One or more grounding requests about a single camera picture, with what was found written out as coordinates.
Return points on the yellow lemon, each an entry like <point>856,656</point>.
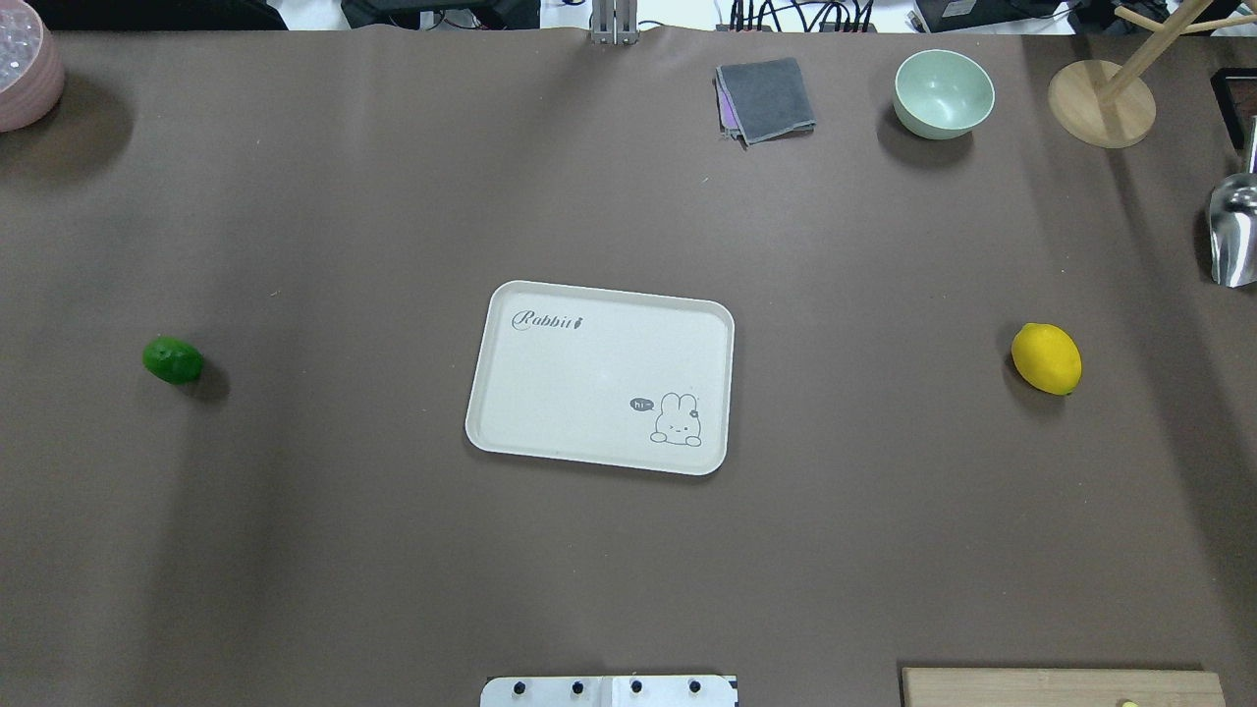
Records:
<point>1047,358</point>

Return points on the green lime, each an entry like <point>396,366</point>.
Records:
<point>172,360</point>

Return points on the cream rabbit tray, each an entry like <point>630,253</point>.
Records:
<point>583,374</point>

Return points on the folded grey cloth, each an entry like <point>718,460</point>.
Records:
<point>762,101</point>

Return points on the mint green bowl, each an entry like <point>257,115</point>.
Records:
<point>939,94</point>

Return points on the wooden cutting board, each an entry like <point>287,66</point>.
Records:
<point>924,686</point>

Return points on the wooden mug tree stand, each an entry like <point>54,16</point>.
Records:
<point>1108,105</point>

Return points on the metal scoop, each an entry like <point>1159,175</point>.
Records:
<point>1231,217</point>

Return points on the pink bowl with ice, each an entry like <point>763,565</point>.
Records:
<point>32,74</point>

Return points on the aluminium frame post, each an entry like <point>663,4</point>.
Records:
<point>614,22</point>

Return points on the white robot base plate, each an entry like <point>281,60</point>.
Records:
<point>625,690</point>

